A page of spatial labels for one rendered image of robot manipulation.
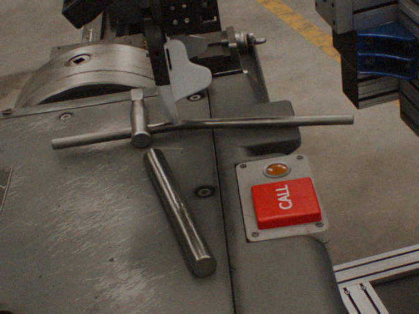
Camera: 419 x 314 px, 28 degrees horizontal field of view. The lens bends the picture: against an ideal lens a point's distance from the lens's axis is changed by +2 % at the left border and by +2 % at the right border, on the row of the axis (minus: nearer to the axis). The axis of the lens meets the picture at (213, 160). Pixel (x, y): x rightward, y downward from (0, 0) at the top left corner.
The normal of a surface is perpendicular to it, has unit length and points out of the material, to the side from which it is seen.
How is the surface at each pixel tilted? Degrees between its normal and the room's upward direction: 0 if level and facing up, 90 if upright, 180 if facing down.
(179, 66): 75
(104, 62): 9
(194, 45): 105
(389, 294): 0
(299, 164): 0
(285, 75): 0
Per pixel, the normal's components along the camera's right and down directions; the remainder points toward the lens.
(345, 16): 0.23, 0.50
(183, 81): 0.02, 0.29
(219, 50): -0.15, -0.83
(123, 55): 0.17, -0.84
